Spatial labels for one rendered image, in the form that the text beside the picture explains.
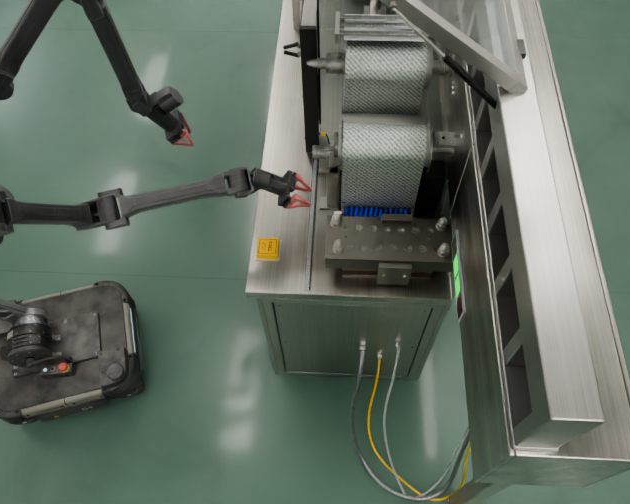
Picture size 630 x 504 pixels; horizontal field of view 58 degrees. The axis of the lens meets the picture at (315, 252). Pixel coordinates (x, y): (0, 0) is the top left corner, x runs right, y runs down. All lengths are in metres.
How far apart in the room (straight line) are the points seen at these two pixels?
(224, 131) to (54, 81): 1.22
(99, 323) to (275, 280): 1.07
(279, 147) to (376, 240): 0.61
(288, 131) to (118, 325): 1.14
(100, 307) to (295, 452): 1.08
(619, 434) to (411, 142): 0.90
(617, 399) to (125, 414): 2.08
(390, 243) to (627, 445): 0.87
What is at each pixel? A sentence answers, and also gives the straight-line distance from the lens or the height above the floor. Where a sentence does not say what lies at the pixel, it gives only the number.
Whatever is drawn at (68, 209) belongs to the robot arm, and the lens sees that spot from 1.68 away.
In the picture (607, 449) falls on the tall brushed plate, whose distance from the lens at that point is 1.21.
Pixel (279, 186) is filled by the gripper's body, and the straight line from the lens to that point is 1.73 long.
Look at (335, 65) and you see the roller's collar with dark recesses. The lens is 1.78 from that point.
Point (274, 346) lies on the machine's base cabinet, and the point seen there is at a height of 0.43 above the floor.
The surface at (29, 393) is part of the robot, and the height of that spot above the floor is 0.24.
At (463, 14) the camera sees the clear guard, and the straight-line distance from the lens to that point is 1.31.
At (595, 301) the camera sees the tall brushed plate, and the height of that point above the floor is 1.44.
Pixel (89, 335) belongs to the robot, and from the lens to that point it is 2.65.
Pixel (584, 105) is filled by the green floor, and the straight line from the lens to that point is 3.89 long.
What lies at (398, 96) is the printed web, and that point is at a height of 1.28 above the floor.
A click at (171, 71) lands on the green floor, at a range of 3.95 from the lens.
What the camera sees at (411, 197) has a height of 1.09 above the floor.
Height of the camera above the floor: 2.52
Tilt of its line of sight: 59 degrees down
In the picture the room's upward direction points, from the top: 2 degrees counter-clockwise
